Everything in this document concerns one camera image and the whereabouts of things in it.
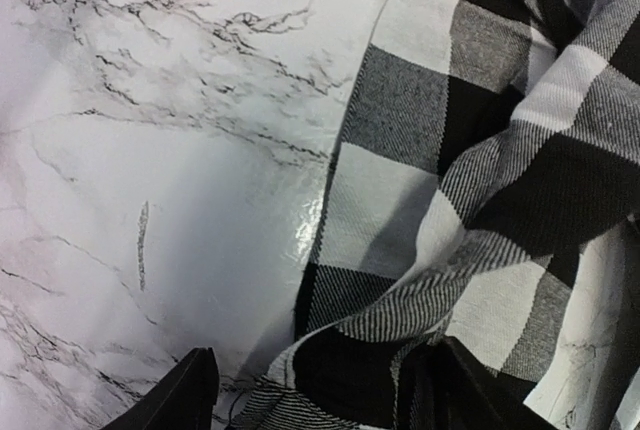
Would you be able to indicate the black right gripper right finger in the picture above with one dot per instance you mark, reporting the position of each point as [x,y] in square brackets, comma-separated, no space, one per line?
[455,391]

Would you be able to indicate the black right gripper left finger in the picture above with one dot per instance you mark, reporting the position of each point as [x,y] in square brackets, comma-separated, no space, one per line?
[182,400]

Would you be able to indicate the black white checked shirt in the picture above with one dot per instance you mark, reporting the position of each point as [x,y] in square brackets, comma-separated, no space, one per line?
[485,187]

